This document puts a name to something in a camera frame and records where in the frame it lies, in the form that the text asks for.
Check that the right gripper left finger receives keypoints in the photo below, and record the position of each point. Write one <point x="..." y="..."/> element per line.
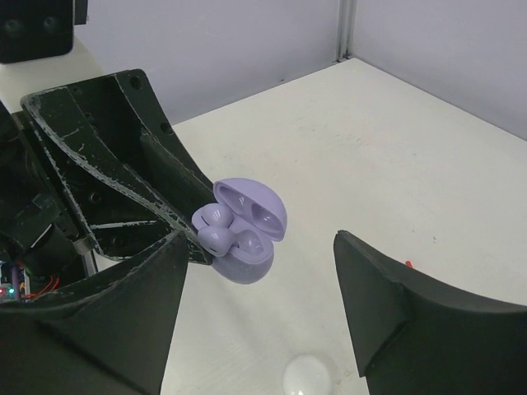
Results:
<point x="107" y="334"/>

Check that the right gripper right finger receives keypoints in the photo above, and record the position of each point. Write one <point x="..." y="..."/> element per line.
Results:
<point x="413" y="334"/>

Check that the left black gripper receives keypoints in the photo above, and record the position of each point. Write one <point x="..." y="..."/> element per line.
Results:
<point x="93" y="167"/>

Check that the purple earbud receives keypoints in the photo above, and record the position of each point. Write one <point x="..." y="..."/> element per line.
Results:
<point x="218" y="241"/>
<point x="213" y="214"/>

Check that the white charging case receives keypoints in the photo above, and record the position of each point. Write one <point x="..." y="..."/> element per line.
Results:
<point x="306" y="374"/>

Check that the purple charging case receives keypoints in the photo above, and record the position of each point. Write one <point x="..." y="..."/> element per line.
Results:
<point x="260" y="220"/>

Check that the small green-lit circuit board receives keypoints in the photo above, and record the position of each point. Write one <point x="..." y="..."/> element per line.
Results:
<point x="13" y="282"/>

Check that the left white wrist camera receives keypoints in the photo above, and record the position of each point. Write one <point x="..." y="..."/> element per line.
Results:
<point x="39" y="49"/>

